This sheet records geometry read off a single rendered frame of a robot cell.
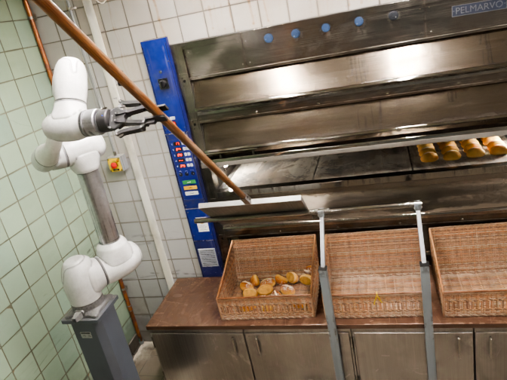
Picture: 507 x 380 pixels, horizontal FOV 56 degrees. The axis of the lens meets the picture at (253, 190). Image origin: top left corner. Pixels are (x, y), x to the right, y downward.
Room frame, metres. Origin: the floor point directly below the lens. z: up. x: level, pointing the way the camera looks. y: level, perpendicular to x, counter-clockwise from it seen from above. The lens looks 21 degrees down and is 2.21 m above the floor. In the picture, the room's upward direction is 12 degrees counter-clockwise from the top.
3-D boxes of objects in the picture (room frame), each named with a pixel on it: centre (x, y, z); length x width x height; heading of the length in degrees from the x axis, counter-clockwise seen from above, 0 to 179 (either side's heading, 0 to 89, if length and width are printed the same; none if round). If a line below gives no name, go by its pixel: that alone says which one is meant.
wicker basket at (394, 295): (2.28, -0.57, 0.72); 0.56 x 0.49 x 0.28; 74
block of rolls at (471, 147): (2.79, -1.31, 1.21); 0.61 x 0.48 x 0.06; 163
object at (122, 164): (2.95, 0.82, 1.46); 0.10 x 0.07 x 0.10; 73
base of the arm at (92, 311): (2.03, 0.92, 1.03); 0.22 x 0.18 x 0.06; 163
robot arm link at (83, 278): (2.05, 0.90, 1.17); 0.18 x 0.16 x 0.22; 126
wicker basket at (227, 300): (2.46, 0.01, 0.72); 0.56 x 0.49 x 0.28; 74
